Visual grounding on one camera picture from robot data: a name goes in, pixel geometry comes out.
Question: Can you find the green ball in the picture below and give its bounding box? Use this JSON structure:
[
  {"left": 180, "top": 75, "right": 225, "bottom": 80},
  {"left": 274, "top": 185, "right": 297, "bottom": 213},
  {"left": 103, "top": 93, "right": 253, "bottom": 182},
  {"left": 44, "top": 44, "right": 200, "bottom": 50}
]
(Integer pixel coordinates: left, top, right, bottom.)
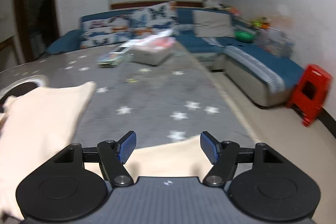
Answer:
[{"left": 235, "top": 31, "right": 255, "bottom": 43}]

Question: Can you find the red plastic stool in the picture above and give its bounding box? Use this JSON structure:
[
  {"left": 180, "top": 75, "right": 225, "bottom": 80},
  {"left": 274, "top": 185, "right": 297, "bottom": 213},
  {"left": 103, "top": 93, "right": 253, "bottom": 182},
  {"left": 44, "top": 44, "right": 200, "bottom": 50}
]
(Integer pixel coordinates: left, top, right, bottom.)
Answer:
[{"left": 286, "top": 64, "right": 333, "bottom": 127}]

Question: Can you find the black round induction cooktop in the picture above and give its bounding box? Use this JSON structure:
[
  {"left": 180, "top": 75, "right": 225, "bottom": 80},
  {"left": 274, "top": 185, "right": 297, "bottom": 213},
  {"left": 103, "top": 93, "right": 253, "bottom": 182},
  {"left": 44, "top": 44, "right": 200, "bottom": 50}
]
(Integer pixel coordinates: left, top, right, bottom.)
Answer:
[{"left": 1, "top": 75, "right": 49, "bottom": 104}]

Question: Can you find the white phone on table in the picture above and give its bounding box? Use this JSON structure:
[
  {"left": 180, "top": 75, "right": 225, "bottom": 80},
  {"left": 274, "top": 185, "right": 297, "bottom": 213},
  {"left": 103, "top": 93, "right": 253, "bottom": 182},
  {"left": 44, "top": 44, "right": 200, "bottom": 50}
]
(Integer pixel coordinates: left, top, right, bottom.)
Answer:
[{"left": 109, "top": 46, "right": 130, "bottom": 55}]

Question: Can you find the dark wooden doorway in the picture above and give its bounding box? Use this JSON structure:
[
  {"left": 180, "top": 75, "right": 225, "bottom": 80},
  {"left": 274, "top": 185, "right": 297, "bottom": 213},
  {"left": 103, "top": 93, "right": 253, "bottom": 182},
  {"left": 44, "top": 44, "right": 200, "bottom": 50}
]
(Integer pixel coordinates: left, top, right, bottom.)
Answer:
[{"left": 14, "top": 0, "right": 59, "bottom": 62}]

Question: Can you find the white tissue box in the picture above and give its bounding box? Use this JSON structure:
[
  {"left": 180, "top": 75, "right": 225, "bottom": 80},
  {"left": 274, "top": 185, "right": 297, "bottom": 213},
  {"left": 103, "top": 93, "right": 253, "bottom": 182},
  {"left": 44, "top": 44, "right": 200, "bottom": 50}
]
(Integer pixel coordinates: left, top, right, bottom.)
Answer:
[{"left": 122, "top": 29, "right": 175, "bottom": 66}]

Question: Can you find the grey plain cushion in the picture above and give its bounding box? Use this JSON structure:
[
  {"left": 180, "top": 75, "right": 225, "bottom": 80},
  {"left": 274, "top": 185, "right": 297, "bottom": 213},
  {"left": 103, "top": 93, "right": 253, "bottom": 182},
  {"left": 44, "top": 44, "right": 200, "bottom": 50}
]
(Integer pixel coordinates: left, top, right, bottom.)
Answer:
[{"left": 193, "top": 10, "right": 235, "bottom": 38}]

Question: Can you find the clear plastic storage box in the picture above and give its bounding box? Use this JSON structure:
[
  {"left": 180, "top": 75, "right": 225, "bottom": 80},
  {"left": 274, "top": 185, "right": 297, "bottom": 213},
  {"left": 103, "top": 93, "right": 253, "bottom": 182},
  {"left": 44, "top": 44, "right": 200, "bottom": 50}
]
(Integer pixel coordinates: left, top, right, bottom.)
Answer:
[{"left": 255, "top": 28, "right": 294, "bottom": 59}]

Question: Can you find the left butterfly pillow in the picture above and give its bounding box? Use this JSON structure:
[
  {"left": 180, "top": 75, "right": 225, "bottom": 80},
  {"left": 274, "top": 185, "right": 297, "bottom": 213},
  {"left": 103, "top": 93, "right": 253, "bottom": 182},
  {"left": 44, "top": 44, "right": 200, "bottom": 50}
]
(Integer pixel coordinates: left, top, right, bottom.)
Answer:
[{"left": 80, "top": 15, "right": 132, "bottom": 48}]

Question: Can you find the right butterfly pillow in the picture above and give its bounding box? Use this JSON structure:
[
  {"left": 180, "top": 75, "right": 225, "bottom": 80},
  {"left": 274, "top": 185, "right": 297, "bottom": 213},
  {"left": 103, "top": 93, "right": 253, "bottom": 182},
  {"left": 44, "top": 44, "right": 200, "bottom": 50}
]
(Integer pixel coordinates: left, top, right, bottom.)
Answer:
[{"left": 129, "top": 1, "right": 178, "bottom": 38}]

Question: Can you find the cream sweatshirt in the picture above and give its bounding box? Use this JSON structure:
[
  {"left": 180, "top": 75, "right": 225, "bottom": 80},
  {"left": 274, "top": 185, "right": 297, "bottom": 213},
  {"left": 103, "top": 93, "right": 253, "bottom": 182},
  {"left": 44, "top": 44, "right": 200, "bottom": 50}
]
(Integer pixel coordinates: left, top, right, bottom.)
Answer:
[{"left": 1, "top": 82, "right": 211, "bottom": 221}]

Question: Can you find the butterfly pillow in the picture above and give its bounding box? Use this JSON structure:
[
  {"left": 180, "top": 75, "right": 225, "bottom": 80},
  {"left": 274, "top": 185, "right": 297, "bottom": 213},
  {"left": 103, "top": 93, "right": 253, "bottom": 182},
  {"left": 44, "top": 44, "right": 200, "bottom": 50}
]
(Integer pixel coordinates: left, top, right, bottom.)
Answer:
[
  {"left": 129, "top": 1, "right": 178, "bottom": 38},
  {"left": 80, "top": 15, "right": 132, "bottom": 48}
]

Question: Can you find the blue sectional sofa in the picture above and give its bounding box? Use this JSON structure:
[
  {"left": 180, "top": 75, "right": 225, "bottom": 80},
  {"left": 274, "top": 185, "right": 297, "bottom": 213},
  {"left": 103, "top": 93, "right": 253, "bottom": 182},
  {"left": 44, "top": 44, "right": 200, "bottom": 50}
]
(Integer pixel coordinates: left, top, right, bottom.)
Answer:
[{"left": 47, "top": 8, "right": 303, "bottom": 107}]

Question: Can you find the colourful toy pile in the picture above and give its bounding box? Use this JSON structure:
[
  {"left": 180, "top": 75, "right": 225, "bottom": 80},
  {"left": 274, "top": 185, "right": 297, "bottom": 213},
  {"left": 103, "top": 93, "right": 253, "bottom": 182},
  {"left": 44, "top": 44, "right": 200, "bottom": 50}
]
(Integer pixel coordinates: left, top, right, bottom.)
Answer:
[{"left": 251, "top": 16, "right": 270, "bottom": 30}]

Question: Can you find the plush toy on sofa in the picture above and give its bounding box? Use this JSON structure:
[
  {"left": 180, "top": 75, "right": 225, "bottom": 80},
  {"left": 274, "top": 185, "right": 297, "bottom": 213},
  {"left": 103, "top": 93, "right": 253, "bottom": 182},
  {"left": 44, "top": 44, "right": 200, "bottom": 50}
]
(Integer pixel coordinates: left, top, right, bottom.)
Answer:
[{"left": 202, "top": 0, "right": 228, "bottom": 11}]

